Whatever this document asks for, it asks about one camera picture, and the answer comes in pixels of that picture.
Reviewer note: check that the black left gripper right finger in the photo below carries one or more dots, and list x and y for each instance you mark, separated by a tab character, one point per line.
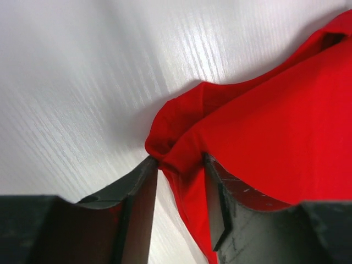
248	226

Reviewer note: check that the red printed t shirt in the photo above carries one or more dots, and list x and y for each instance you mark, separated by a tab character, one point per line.
286	133

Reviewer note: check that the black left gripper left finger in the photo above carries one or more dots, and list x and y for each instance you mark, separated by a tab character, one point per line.
112	225

